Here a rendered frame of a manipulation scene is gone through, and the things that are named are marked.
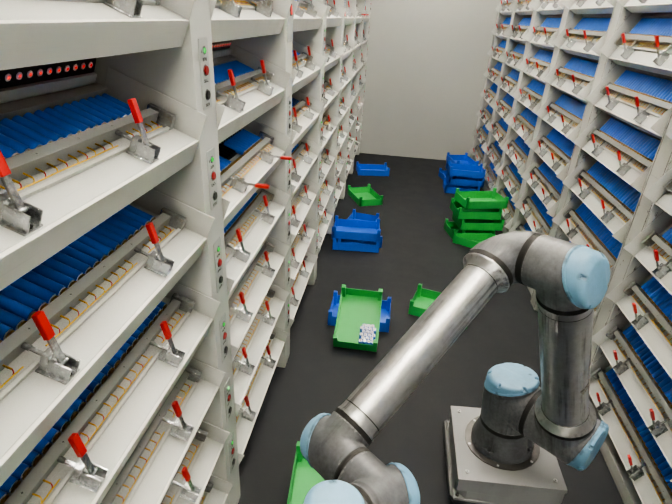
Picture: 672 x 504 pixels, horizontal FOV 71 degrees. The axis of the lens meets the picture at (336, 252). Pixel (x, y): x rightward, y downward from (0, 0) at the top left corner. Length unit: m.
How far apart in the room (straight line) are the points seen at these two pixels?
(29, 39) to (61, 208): 0.18
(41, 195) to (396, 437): 1.49
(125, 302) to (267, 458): 1.08
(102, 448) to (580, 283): 0.87
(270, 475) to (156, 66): 1.29
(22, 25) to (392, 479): 0.77
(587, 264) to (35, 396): 0.91
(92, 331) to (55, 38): 0.37
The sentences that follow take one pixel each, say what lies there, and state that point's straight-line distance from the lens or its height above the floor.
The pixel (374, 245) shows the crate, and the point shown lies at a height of 0.05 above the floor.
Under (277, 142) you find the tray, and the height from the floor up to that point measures 0.97.
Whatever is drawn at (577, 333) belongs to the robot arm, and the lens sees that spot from 1.13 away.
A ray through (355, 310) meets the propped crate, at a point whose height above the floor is 0.08.
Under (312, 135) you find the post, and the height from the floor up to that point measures 0.84.
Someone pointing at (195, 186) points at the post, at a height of 1.05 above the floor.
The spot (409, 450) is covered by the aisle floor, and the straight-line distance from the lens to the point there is 1.82.
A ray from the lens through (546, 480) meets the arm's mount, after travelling 1.66.
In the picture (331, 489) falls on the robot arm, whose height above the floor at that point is 0.73.
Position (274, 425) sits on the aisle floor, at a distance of 1.86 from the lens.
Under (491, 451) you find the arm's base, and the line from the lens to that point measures 1.65.
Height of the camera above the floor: 1.37
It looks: 27 degrees down
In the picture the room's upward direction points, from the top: 3 degrees clockwise
